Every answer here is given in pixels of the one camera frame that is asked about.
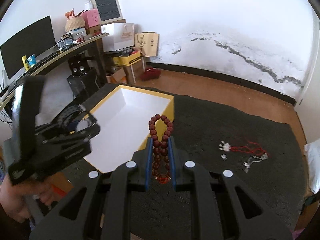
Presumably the white printed pillow bag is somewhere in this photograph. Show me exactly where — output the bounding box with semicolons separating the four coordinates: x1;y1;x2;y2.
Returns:
304;139;320;194

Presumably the tan paper gift bag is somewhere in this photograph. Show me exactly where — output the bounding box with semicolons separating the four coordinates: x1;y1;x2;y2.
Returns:
135;32;159;57

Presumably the woven straw basket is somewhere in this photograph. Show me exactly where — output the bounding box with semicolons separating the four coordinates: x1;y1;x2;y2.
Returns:
65;16;85;32

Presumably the framed blackboard panel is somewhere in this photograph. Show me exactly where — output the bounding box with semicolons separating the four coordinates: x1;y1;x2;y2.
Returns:
91;0;123;24

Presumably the silver chain necklace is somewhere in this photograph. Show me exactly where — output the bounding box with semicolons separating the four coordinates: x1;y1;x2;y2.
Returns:
243;153;270;173

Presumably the black computer monitor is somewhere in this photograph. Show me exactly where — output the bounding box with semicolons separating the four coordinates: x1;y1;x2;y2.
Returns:
1;16;56;79

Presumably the black speaker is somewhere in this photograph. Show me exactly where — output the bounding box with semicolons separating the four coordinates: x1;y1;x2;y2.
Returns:
68;55;90;76

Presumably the yellow can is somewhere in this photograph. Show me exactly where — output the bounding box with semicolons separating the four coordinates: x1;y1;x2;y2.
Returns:
22;55;30;72

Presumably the red bead bracelet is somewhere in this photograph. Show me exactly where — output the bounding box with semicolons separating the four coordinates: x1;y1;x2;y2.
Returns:
148;114;175;184

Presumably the yellow storage box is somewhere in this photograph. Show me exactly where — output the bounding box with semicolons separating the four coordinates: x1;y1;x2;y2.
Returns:
112;51;142;67

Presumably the red cloth on floor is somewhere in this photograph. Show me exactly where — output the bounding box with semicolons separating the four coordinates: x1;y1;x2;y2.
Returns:
140;67;161;81

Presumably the left hand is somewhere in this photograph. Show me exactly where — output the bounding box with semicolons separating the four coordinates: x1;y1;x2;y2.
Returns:
1;174;54;223

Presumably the yellow cardboard box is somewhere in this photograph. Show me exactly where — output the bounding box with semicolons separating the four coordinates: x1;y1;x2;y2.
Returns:
85;85;174;173

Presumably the blue paper cup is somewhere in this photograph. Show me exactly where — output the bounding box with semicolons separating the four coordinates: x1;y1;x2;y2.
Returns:
27;54;36;67

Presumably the red cord silver lock necklace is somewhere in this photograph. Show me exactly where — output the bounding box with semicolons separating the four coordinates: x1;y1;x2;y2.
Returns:
218;141;268;156

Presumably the black computer tower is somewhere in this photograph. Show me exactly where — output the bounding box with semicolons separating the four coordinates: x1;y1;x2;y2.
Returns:
67;68;101;99

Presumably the pink box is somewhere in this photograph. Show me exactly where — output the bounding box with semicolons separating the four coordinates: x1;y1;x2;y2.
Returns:
81;9;101;29

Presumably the brown open cardboard box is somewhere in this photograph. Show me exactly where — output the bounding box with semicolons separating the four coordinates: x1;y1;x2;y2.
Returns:
106;67;127;83

